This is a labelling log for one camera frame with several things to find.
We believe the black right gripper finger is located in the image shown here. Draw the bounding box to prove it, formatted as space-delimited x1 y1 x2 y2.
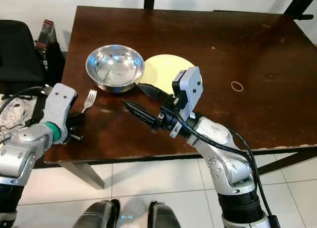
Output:
136 82 175 103
121 99 167 131

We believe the silver fork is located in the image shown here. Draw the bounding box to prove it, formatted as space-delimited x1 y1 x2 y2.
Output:
80 89 98 114

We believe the pale yellow plate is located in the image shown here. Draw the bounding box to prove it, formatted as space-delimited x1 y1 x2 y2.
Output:
137 54 197 95

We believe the stainless steel bowl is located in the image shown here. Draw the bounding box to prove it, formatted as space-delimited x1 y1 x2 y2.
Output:
85 44 146 94

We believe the grey metal table leg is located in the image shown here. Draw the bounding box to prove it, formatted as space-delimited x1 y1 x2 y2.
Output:
56 161 98 190

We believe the thin rubber band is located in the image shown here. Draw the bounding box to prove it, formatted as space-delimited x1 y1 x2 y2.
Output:
230 81 245 92

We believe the black office chair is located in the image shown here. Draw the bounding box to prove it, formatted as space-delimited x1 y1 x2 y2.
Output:
0 20 46 95

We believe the red and black packet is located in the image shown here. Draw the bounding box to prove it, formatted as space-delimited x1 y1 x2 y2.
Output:
36 19 55 73

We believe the robot left leg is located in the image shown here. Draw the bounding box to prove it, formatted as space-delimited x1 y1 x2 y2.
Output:
76 199 122 228

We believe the robot leg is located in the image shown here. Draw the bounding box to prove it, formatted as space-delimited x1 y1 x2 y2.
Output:
76 199 122 228
147 201 184 228

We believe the robot right leg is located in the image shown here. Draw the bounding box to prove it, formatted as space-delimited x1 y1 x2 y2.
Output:
147 201 184 228

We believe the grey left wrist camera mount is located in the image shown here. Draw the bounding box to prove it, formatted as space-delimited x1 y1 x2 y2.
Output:
43 83 78 142

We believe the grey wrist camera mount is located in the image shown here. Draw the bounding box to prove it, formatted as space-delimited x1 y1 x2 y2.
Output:
43 83 78 142
172 66 204 121

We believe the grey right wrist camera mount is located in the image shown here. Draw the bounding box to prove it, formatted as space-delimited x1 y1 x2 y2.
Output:
172 66 204 121

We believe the coiled white cable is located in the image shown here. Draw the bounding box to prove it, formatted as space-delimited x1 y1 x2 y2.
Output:
0 96 31 133

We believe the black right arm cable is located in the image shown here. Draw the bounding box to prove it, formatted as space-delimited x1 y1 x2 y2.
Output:
193 114 279 228

